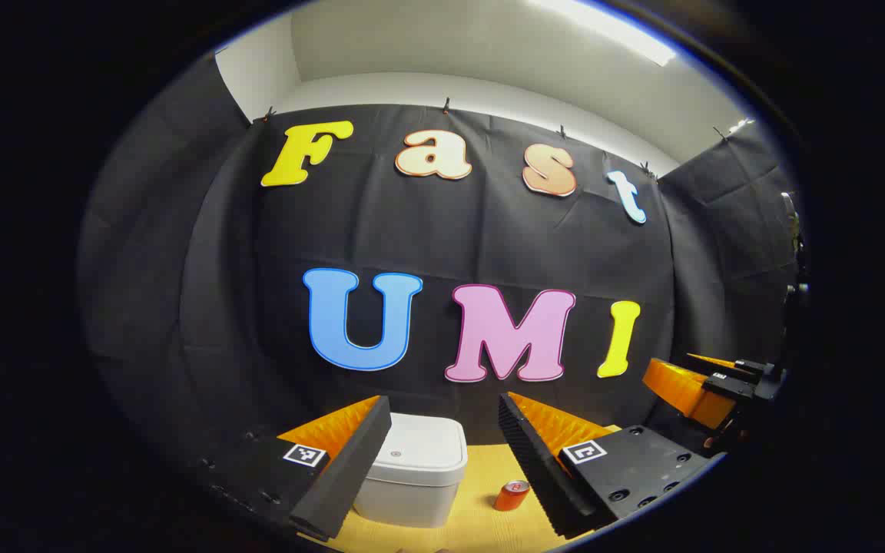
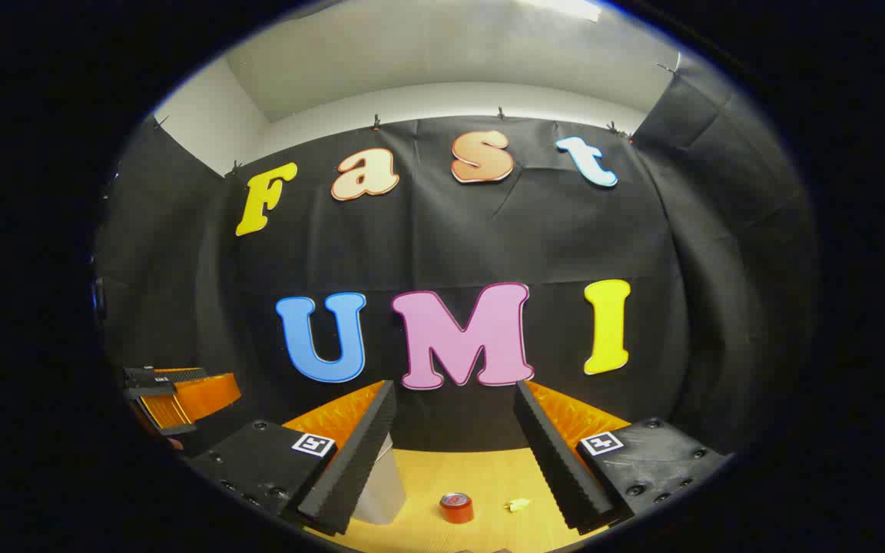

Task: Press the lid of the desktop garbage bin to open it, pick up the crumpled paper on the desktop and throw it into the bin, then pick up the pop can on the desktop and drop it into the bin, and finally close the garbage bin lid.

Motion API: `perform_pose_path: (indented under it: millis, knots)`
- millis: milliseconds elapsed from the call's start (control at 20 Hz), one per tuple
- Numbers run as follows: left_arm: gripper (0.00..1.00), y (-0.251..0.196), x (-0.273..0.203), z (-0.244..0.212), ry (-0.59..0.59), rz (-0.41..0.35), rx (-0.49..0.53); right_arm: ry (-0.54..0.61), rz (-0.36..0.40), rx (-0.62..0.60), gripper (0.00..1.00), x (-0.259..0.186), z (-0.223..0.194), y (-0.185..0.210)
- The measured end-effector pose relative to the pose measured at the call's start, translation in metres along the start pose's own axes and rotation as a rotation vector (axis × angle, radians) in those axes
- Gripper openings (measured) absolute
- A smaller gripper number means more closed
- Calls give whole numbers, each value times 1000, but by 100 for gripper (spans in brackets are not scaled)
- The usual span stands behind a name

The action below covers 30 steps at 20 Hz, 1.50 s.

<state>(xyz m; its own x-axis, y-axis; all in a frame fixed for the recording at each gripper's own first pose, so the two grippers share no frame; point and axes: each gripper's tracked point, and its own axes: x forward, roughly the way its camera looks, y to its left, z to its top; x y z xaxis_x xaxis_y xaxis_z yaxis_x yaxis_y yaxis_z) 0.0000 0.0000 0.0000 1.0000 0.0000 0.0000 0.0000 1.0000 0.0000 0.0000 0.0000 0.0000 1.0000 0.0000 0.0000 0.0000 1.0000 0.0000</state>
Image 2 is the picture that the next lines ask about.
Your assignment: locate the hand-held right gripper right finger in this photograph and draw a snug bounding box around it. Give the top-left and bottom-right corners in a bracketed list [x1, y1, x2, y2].
[514, 380, 731, 536]

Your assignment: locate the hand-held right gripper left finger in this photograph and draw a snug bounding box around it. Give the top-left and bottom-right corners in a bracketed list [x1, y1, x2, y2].
[185, 380, 398, 536]

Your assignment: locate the white desktop garbage bin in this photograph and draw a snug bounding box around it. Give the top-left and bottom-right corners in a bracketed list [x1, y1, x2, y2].
[352, 432, 407, 526]

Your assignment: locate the black backdrop cloth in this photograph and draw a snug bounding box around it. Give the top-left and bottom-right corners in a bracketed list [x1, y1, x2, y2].
[93, 52, 820, 462]

